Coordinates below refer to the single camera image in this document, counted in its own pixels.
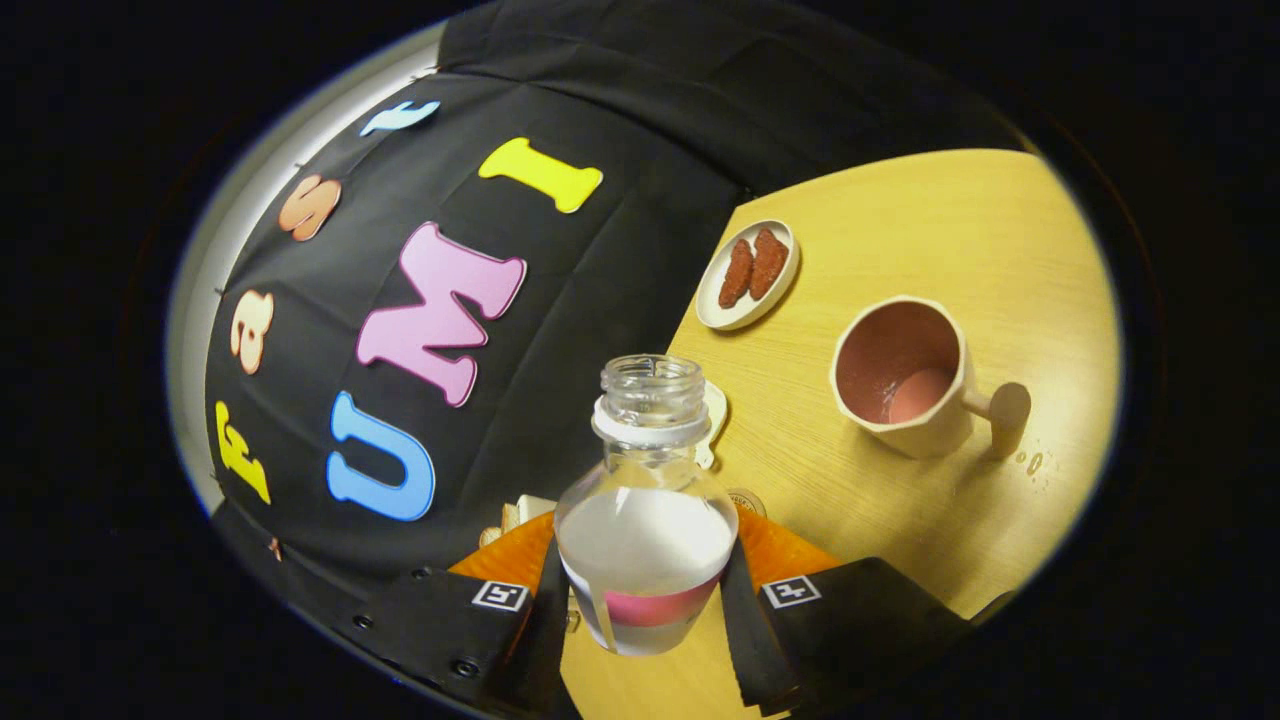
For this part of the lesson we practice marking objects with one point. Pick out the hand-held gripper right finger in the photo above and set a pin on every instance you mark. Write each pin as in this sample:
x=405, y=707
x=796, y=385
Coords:
x=860, y=620

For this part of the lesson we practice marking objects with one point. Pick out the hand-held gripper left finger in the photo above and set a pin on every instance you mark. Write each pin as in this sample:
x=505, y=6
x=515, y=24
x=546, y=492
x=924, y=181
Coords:
x=440, y=620

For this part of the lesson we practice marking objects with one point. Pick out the round wooden coaster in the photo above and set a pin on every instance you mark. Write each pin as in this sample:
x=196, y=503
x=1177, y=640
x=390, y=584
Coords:
x=750, y=502

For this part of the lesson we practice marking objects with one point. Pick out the beige cup pink inside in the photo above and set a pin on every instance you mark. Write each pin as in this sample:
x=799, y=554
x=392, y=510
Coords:
x=930, y=430

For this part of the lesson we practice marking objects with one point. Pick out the clear juice bottle red label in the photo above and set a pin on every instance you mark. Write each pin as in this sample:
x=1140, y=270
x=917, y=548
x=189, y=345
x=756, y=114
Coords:
x=645, y=560

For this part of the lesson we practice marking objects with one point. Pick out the small juice spill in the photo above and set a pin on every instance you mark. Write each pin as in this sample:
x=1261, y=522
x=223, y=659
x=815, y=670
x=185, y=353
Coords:
x=1033, y=463

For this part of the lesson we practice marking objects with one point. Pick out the white toaster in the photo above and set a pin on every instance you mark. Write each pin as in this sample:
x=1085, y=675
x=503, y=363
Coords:
x=538, y=506

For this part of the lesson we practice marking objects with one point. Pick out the white divided grain dish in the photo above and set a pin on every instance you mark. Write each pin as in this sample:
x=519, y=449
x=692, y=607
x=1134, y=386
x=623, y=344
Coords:
x=716, y=420

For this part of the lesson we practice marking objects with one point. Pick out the white round plate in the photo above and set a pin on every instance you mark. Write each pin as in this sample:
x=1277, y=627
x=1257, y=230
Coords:
x=725, y=312

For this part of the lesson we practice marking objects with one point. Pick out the red meat piece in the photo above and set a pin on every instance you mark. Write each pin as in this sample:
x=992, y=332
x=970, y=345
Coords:
x=768, y=262
x=736, y=275

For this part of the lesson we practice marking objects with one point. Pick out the wooden table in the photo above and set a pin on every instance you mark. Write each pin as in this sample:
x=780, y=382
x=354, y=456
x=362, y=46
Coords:
x=950, y=230

